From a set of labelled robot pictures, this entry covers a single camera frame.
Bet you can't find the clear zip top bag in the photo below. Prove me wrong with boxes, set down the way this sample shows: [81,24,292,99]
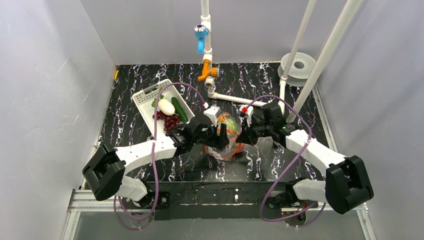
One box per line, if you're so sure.
[203,112,248,162]

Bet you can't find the fake green cucumber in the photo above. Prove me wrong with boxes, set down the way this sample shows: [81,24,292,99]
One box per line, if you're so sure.
[171,97,189,123]

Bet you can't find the fake purple grapes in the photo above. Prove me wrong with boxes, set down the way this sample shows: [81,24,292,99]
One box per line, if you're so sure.
[156,110,182,132]

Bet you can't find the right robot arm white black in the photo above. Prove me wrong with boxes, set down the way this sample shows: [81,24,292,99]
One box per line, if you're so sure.
[236,103,375,214]

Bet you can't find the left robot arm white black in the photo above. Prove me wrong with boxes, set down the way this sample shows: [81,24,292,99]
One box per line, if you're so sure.
[82,115,230,202]

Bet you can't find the fake green cabbage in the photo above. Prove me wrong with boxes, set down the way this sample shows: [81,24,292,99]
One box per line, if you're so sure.
[223,117,240,133]

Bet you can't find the orange faucet valve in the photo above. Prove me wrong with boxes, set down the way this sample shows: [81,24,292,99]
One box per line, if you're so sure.
[197,59,220,82]

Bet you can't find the white perforated plastic basket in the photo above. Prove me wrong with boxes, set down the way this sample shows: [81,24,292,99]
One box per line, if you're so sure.
[132,79,195,138]

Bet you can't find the white filament spool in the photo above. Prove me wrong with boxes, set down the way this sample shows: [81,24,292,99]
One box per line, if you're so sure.
[286,52,316,87]

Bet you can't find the blue faucet valve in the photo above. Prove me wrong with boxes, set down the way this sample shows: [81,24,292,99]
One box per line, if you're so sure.
[194,24,209,54]

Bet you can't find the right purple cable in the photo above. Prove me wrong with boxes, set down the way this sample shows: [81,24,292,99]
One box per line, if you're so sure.
[246,95,327,228]

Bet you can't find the purple cable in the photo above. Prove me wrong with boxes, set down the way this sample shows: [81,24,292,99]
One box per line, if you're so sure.
[246,95,327,228]
[113,82,208,231]

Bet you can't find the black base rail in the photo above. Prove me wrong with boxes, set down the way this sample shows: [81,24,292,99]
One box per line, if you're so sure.
[122,181,313,221]

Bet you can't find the yellow pencil at wall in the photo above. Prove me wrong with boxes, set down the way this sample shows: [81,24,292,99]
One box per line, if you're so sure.
[114,69,119,81]

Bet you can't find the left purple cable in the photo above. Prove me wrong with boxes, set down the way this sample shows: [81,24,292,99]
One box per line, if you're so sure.
[113,82,208,231]

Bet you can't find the white PVC pipe frame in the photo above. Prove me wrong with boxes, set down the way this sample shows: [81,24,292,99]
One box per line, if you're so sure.
[198,0,364,123]

